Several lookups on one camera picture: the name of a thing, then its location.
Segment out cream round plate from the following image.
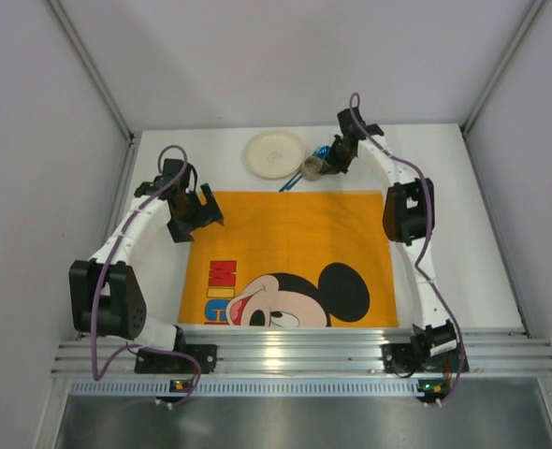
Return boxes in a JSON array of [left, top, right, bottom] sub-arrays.
[[242, 131, 307, 180]]

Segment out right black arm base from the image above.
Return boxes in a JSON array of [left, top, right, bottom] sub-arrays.
[[381, 343, 469, 378]]

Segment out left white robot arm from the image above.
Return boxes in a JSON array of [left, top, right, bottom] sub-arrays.
[[68, 158, 224, 352]]

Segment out orange Mickey Mouse cloth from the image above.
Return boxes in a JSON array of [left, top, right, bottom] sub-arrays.
[[179, 191, 399, 328]]

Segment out blue plastic fork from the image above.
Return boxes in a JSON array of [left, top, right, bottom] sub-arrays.
[[278, 170, 303, 193]]

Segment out blue plastic spoon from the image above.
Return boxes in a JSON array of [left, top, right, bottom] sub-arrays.
[[310, 145, 330, 161]]

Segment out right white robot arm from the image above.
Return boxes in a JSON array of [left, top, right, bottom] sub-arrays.
[[322, 107, 461, 377]]

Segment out aluminium mounting rail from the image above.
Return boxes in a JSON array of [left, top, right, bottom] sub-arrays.
[[51, 326, 552, 380]]

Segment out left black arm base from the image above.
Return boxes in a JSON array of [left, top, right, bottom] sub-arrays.
[[134, 343, 217, 374]]

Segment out perforated cable tray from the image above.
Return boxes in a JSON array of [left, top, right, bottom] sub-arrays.
[[70, 378, 448, 398]]

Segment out small grey cup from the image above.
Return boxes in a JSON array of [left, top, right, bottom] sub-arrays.
[[299, 156, 324, 181]]

